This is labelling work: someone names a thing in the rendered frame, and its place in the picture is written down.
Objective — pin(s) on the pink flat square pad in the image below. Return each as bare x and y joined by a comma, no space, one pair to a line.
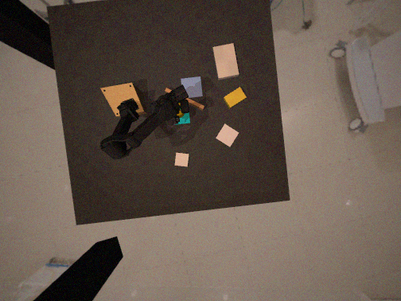
227,135

